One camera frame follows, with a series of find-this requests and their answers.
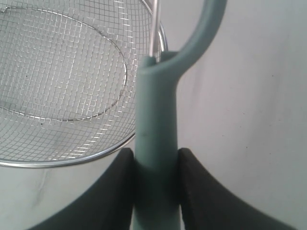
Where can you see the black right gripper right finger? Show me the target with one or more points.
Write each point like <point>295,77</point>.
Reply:
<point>207,205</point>

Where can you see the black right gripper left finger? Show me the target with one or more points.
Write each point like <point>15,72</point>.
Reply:
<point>106,205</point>

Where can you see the teal handled peeler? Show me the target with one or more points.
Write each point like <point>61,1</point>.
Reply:
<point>156,205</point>

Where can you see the wire mesh basket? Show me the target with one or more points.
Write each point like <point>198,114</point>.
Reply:
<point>68,78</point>

